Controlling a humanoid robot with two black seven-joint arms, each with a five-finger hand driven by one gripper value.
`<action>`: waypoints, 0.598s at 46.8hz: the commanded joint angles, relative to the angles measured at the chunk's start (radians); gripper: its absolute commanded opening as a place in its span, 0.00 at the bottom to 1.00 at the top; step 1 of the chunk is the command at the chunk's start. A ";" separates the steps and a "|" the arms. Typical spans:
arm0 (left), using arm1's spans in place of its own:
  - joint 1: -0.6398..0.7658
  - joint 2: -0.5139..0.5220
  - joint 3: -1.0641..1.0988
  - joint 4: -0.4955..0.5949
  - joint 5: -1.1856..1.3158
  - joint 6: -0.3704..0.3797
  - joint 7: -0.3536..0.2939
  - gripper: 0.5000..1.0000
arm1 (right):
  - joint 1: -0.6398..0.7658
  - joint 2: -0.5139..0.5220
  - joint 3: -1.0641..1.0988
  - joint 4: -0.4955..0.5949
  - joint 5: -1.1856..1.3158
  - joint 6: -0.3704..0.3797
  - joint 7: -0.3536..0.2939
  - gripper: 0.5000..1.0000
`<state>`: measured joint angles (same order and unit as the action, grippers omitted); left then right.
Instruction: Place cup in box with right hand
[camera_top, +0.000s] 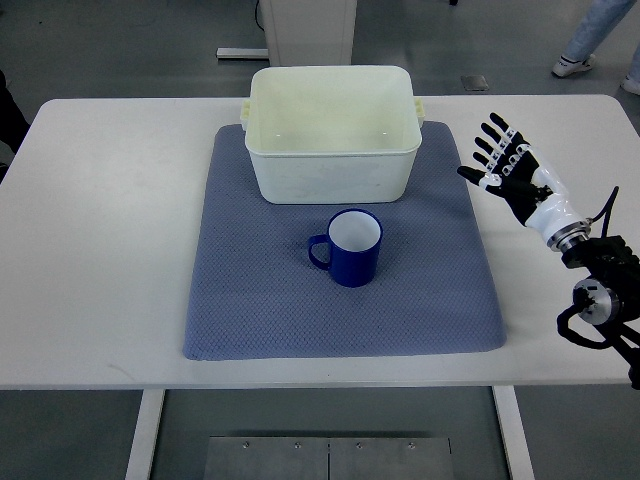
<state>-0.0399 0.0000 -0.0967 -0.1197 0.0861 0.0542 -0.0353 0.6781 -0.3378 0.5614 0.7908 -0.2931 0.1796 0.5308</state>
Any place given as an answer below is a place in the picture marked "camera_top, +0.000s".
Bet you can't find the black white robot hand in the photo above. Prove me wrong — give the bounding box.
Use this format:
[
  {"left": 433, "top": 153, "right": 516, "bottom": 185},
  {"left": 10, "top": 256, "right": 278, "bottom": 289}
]
[{"left": 457, "top": 113, "right": 590, "bottom": 252}]

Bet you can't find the blue mug white inside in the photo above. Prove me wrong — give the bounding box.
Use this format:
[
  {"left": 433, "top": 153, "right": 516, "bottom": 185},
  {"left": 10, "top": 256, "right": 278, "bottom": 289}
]
[{"left": 307, "top": 208, "right": 383, "bottom": 288}]

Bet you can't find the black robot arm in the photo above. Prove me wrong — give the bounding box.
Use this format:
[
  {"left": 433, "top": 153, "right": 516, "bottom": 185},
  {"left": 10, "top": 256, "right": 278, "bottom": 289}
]
[{"left": 551, "top": 187, "right": 639, "bottom": 390}]

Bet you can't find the white plastic box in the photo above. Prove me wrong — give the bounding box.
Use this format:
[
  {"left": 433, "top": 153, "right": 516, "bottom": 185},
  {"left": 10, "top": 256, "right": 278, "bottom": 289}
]
[{"left": 241, "top": 65, "right": 424, "bottom": 204}]

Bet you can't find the small metal floor hatch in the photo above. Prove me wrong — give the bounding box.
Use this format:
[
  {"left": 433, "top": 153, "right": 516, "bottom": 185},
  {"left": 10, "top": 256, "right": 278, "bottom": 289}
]
[{"left": 460, "top": 75, "right": 490, "bottom": 92}]

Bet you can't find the white sneaker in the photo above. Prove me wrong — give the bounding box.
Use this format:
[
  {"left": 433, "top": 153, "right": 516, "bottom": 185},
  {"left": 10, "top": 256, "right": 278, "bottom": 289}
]
[
  {"left": 620, "top": 73, "right": 640, "bottom": 96},
  {"left": 551, "top": 54, "right": 596, "bottom": 78}
]

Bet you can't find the person leg in jeans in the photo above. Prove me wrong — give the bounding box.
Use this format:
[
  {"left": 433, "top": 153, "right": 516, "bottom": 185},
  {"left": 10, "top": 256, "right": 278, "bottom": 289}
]
[{"left": 562, "top": 0, "right": 636, "bottom": 61}]

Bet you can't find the white table leg right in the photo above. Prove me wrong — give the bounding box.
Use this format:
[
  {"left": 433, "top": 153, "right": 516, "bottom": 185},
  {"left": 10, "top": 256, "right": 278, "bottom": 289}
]
[{"left": 492, "top": 386, "right": 535, "bottom": 480}]

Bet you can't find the white table leg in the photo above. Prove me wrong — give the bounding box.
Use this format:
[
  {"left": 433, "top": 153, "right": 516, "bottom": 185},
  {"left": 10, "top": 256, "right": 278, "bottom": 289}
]
[
  {"left": 492, "top": 386, "right": 535, "bottom": 480},
  {"left": 125, "top": 389, "right": 165, "bottom": 480}
]

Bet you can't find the blue textured mat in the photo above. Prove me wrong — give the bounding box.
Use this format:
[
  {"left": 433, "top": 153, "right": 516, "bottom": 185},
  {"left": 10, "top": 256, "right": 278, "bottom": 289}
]
[{"left": 183, "top": 121, "right": 506, "bottom": 360}]

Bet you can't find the white table leg left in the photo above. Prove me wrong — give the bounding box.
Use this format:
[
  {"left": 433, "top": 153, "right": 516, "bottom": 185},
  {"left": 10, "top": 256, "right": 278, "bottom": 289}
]
[{"left": 125, "top": 389, "right": 165, "bottom": 480}]

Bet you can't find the dark object at left edge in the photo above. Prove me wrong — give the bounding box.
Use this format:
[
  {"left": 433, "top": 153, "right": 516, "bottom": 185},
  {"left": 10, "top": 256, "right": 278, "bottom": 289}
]
[{"left": 0, "top": 71, "right": 30, "bottom": 154}]

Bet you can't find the white cabinet pedestal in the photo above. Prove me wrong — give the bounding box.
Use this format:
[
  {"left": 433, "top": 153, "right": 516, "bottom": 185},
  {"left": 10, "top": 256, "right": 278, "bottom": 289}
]
[{"left": 216, "top": 0, "right": 358, "bottom": 68}]

